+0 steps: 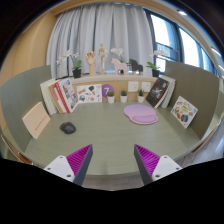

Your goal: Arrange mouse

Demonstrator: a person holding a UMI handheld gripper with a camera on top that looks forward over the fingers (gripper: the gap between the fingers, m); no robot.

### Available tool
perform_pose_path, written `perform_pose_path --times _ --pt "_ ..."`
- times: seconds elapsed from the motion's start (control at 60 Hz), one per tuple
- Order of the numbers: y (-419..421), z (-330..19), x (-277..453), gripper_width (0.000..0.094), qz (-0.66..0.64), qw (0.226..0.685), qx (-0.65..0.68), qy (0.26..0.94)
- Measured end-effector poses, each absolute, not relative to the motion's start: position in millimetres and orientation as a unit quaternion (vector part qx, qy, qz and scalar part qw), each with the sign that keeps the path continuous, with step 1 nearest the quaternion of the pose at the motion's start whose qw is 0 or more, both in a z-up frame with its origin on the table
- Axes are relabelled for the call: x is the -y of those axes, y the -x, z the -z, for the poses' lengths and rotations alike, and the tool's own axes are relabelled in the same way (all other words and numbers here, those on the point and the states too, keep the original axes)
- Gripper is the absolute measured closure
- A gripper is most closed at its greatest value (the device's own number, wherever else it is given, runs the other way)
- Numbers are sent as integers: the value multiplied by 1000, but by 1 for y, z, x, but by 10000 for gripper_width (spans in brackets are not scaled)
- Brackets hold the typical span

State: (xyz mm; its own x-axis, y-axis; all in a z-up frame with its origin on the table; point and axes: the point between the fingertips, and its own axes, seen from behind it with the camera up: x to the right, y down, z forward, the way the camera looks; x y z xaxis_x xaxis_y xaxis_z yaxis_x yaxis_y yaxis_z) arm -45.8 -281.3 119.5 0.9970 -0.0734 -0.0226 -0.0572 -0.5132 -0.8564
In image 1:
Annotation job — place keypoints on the dark grey wooden horse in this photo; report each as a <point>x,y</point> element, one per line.
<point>135,66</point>

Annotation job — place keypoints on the black cover book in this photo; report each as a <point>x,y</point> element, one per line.
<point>157,92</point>

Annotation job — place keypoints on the light wooden shelf ledge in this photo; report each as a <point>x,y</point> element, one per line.
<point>116,79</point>

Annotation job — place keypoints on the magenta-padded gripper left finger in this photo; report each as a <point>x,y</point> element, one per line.
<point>60,166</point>

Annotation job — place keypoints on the purple mouse pad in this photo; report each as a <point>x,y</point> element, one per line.
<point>140,113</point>

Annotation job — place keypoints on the beige card board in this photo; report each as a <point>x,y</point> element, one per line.
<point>36,120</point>

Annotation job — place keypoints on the colourful food sticker card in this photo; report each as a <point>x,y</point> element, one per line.
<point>184,112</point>

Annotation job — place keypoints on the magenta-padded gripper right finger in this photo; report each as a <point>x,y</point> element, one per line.
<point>165,166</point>

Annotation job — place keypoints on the white wall socket plate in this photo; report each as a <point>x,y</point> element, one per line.
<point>133,86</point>
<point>146,86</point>

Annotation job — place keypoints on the white illustrated sticker sheet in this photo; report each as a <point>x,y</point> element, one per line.
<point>89,93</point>

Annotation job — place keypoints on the pink wooden horse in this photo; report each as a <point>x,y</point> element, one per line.
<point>119,66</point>

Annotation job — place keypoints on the white book stack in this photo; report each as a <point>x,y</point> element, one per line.
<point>46,96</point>
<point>170,90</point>

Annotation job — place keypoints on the wooden hand model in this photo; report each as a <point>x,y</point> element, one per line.
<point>91,60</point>

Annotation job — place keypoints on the green felt desk partition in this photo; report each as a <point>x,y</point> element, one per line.
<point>196,83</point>
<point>20,93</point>

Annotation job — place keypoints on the wooden mannequin figure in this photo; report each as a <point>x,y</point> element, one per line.
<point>103,53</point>

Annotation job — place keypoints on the dark-framed window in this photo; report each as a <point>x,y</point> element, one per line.
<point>190,46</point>

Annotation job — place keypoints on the white orchid in black pot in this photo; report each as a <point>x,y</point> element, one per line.
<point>117,51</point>
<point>77,72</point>
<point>155,72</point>

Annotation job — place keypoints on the light grey curtain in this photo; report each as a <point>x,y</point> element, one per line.
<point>100,26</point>

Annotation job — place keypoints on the small succulent in white pot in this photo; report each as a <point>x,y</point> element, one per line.
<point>123,98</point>
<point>141,98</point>
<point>111,99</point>

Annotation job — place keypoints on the red-edged picture magazine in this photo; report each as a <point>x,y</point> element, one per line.
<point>68,95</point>

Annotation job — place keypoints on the black computer mouse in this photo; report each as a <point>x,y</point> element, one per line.
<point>68,128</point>

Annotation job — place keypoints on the round purple number sign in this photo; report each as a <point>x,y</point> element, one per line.
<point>107,89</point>

